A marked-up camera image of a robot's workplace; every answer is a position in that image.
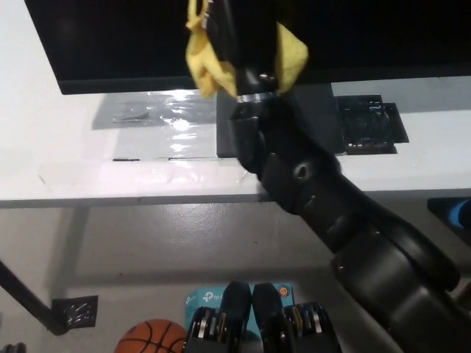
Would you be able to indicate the black tape patch on desk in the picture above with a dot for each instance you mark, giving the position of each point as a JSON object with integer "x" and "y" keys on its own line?
{"x": 371, "y": 125}

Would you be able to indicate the clear shiny plastic film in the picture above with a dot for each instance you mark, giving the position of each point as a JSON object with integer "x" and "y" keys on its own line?
{"x": 158, "y": 114}

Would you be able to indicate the black HP computer monitor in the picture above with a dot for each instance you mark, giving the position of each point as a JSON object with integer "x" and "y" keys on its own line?
{"x": 110, "y": 36}

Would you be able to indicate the teal tp-link box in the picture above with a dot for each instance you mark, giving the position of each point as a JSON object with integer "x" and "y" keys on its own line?
{"x": 206, "y": 296}

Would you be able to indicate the thin black tape strip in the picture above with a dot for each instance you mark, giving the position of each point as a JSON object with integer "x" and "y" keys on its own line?
{"x": 126, "y": 159}

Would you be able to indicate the grey desk leg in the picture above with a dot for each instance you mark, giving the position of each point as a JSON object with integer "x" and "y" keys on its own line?
{"x": 70, "y": 253}

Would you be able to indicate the yellow microfibre cloth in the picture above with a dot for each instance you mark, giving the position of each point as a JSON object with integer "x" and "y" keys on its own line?
{"x": 206, "y": 66}

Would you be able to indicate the robot left body block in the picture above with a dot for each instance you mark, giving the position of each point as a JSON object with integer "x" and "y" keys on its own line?
{"x": 217, "y": 323}

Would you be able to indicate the black slanted desk leg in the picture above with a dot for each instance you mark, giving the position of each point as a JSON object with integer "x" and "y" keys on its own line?
{"x": 25, "y": 294}

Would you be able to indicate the orange basketball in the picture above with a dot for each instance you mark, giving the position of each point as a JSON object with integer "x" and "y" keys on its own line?
{"x": 151, "y": 338}

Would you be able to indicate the black object with blue part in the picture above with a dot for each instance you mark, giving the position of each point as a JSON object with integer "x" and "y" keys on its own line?
{"x": 454, "y": 213}

